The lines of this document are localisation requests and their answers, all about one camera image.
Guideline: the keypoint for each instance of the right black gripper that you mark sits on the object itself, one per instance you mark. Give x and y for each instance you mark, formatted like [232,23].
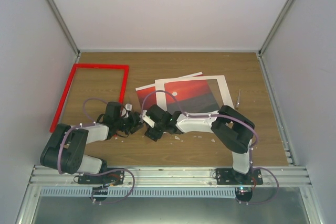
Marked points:
[152,135]

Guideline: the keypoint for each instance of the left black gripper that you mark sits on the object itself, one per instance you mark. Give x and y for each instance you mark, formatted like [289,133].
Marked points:
[135,122]

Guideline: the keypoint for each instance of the red sunset photo print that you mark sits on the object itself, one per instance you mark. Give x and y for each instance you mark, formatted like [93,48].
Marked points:
[193,96]

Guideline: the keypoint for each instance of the white mat board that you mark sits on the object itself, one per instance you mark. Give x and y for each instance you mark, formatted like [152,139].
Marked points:
[218,86]

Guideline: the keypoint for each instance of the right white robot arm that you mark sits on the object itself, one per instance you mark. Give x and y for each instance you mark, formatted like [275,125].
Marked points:
[233,129]

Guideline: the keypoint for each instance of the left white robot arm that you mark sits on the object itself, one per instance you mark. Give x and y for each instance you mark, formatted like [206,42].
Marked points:
[65,149]

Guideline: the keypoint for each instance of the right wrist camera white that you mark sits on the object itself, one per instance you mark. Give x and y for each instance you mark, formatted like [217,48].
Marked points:
[146,119]

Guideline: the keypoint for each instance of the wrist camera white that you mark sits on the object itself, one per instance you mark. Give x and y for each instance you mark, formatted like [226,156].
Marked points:
[146,119]
[127,109]

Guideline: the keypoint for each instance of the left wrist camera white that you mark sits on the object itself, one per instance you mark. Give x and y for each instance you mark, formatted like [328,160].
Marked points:
[127,109]

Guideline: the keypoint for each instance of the aluminium front rail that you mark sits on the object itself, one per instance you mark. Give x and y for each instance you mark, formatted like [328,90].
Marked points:
[203,177]

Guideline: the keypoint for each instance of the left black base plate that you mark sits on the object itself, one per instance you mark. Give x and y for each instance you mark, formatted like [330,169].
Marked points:
[112,178]

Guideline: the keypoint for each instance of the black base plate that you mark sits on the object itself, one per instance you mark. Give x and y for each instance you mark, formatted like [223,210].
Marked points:
[228,176]
[112,178]

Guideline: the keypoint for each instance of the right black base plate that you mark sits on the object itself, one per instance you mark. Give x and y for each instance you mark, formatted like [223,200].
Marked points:
[228,176]

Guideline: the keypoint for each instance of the grey slotted cable duct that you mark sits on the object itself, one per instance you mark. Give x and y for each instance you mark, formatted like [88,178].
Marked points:
[142,192]

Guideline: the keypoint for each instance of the left aluminium corner post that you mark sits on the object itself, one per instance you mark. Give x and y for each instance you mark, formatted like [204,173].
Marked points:
[59,18]

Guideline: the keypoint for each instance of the aluminium corner post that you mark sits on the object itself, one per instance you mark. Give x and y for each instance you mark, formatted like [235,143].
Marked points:
[279,20]
[59,18]

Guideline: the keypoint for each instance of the right aluminium corner post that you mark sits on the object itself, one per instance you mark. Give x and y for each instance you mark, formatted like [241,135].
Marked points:
[279,20]

